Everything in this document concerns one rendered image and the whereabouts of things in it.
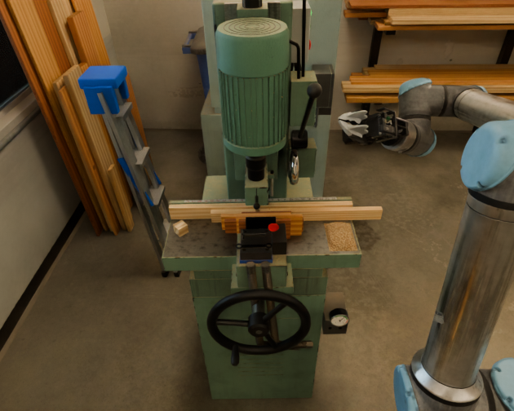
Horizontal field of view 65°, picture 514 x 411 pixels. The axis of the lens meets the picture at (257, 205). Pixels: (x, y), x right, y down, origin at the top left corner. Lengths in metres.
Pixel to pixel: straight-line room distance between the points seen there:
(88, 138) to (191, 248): 1.32
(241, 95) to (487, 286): 0.66
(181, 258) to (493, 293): 0.81
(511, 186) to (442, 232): 2.09
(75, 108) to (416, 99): 1.71
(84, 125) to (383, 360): 1.94
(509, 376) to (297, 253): 0.59
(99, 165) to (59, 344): 0.98
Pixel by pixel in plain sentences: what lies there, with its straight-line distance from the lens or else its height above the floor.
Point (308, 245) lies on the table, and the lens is 1.24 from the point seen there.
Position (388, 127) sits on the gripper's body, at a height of 1.28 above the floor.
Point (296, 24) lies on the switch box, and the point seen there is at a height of 1.43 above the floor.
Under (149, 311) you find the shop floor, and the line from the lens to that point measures 2.28.
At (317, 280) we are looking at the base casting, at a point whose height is 0.78.
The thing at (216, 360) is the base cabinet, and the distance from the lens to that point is 1.68.
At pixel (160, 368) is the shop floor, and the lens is 2.09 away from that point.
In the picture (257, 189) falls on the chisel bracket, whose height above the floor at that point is 1.06.
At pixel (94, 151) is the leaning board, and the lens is 2.46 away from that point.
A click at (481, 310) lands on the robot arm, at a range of 0.88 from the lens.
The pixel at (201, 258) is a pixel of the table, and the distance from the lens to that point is 1.22.
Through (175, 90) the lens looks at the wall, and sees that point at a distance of 3.66.
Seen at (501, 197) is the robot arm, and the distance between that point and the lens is 0.76.
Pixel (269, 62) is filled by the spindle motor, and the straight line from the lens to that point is 0.98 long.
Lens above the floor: 1.77
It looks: 39 degrees down
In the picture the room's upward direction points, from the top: 2 degrees counter-clockwise
